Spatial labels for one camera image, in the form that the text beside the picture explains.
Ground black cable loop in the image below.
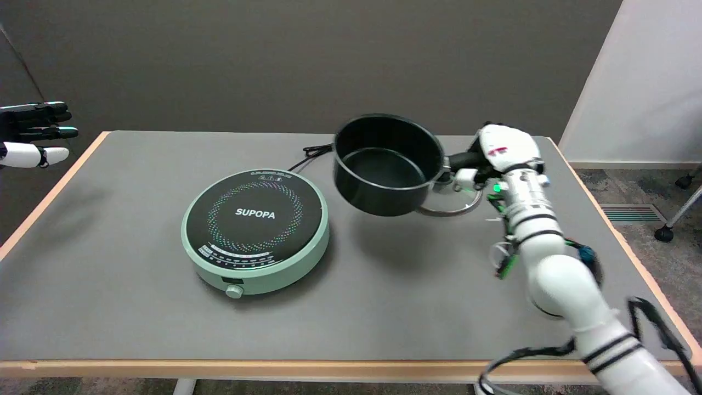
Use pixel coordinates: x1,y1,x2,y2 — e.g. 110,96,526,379
476,339,578,395

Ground glass lid with black knob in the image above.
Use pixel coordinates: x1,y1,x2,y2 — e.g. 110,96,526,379
417,174,484,217

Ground floor vent grille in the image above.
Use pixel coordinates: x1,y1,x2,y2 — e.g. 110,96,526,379
599,204,667,224

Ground green black wire bundle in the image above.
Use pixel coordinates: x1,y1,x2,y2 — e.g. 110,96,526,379
485,185,520,280

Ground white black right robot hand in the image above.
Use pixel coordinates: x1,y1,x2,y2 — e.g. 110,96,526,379
450,123,546,193

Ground chair leg with black caster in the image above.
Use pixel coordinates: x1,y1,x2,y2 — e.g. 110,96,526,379
675,166,702,190
654,185,702,243

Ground black power cord with plug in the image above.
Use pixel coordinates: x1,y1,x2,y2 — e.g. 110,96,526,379
288,143,335,172

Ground green round induction cooker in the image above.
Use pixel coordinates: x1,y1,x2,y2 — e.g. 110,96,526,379
181,168,331,300

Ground black cable with blue connector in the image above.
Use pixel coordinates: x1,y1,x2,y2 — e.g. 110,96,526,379
565,239,702,379

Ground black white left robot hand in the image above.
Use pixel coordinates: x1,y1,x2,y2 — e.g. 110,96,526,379
0,101,79,169

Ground black soup pot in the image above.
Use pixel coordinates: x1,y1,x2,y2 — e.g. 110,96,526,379
333,114,473,217

